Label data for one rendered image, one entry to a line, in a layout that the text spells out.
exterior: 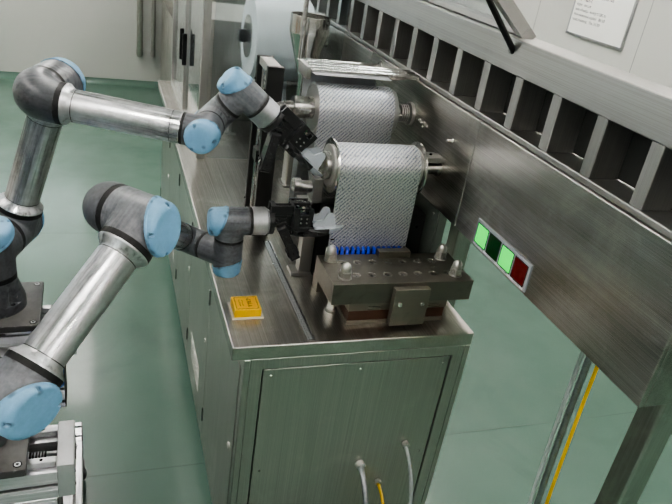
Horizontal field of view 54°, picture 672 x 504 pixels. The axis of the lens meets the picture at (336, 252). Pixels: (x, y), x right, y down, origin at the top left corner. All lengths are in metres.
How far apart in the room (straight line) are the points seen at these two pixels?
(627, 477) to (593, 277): 0.48
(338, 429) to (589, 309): 0.80
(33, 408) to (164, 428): 1.45
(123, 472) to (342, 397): 1.04
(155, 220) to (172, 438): 1.46
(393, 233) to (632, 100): 0.80
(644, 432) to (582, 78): 0.75
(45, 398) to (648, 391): 1.08
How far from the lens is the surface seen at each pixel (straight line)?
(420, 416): 1.96
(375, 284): 1.69
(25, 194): 1.88
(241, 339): 1.64
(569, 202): 1.44
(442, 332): 1.80
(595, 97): 1.41
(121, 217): 1.38
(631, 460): 1.62
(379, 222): 1.84
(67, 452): 1.55
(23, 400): 1.29
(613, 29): 5.00
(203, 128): 1.51
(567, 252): 1.44
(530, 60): 1.60
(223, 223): 1.68
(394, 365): 1.79
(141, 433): 2.71
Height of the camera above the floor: 1.84
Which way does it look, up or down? 27 degrees down
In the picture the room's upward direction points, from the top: 9 degrees clockwise
